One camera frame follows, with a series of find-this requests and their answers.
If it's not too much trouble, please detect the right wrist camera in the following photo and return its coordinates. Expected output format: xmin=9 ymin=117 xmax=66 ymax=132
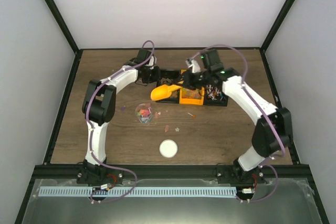
xmin=185 ymin=58 xmax=201 ymax=73

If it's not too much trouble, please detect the black bin with lollipops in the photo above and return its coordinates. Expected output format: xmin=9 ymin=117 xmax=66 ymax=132
xmin=204 ymin=85 xmax=228 ymax=106

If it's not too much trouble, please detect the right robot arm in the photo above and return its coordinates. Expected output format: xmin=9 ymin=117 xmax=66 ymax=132
xmin=173 ymin=48 xmax=292 ymax=184

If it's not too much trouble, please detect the black bin with popsicle candies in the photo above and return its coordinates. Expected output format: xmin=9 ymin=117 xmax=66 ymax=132
xmin=156 ymin=69 xmax=181 ymax=104

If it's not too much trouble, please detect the black frame base bar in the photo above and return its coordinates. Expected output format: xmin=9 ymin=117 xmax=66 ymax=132
xmin=32 ymin=164 xmax=313 ymax=186

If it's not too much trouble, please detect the orange plastic scoop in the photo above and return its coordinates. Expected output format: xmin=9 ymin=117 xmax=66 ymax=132
xmin=150 ymin=84 xmax=182 ymax=101

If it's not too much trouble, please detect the light blue slotted rail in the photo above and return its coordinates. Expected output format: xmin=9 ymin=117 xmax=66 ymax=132
xmin=38 ymin=186 xmax=237 ymax=198

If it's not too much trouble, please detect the yellow bin with star candies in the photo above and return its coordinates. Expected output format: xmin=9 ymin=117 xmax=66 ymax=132
xmin=178 ymin=69 xmax=206 ymax=106

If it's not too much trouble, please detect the clear plastic cup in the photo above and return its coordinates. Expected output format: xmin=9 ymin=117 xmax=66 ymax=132
xmin=135 ymin=103 xmax=153 ymax=125

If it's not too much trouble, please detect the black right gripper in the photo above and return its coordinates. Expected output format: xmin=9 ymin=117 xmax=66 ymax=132
xmin=174 ymin=69 xmax=212 ymax=91

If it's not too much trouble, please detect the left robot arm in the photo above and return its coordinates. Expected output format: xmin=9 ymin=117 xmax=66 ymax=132
xmin=81 ymin=49 xmax=160 ymax=184

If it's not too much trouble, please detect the white round lid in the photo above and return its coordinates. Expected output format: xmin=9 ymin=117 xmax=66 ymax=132
xmin=159 ymin=140 xmax=178 ymax=158

